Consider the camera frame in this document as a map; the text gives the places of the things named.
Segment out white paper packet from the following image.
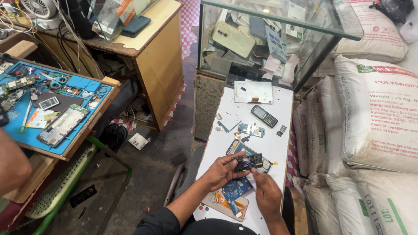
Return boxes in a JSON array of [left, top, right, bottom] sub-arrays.
[[128, 133, 151, 151]]

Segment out small blue circuit board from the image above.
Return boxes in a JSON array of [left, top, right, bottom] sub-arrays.
[[237, 123, 266, 138]]

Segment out brown wooden stool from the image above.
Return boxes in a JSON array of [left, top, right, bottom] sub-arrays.
[[282, 186, 309, 235]]

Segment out wooden cabinet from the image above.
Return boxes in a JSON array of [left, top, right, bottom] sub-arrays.
[[36, 0, 184, 131]]

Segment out flat black plate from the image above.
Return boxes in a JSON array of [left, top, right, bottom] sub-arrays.
[[69, 184, 98, 208]]

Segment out white display panel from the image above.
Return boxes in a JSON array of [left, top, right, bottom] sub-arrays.
[[234, 81, 274, 104]]

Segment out white desk fan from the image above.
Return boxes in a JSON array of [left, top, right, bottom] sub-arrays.
[[20, 0, 62, 30]]

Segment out dark blue phone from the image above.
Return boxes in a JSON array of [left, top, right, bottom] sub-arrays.
[[121, 15, 152, 38]]

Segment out grey metal pipe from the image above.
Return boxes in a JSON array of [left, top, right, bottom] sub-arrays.
[[163, 163, 187, 208]]

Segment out small glass box with cards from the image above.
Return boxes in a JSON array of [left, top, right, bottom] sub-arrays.
[[88, 0, 160, 43]]

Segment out black plastic bag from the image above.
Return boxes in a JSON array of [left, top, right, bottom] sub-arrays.
[[369, 0, 415, 24]]

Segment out person's right hand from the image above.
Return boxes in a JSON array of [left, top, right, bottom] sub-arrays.
[[250, 168, 283, 218]]

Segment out black phone circuit board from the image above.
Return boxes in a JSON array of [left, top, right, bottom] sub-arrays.
[[233, 153, 264, 173]]

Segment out black shoe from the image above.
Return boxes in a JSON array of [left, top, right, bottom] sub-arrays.
[[98, 123, 128, 153]]

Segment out black keypad phone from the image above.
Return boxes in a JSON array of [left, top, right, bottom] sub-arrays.
[[250, 104, 278, 128]]

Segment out phone frame with blue screen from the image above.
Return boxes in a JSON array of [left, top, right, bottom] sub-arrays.
[[226, 140, 273, 174]]

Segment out beige phone back cover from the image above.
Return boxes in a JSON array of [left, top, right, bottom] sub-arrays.
[[201, 189, 249, 223]]

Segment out thin blue angled frame strip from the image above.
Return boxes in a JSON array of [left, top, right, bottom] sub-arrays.
[[217, 120, 243, 134]]

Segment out pile of white woven sacks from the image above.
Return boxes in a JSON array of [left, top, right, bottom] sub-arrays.
[[292, 0, 418, 235]]

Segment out bundle of cables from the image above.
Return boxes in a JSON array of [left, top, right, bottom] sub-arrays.
[[0, 0, 105, 79]]

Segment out person's left hand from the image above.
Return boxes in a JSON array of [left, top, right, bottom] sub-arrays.
[[202, 152, 252, 193]]

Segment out orange flex cable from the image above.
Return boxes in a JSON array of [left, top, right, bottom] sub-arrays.
[[214, 193, 246, 213]]

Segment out green frame chair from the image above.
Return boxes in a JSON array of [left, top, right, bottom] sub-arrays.
[[24, 136, 133, 235]]

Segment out wooden bench with blue mat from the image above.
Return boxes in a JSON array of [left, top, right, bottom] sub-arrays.
[[0, 54, 121, 161]]

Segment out person's black shirt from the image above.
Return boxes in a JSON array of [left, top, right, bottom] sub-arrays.
[[132, 207, 259, 235]]

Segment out large blue circuit board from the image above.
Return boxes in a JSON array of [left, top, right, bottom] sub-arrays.
[[221, 176, 255, 203]]

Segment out glass display case with phones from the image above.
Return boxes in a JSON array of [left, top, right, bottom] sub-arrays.
[[197, 0, 364, 93]]

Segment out pink checked cloth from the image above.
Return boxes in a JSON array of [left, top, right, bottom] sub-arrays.
[[178, 0, 201, 60]]

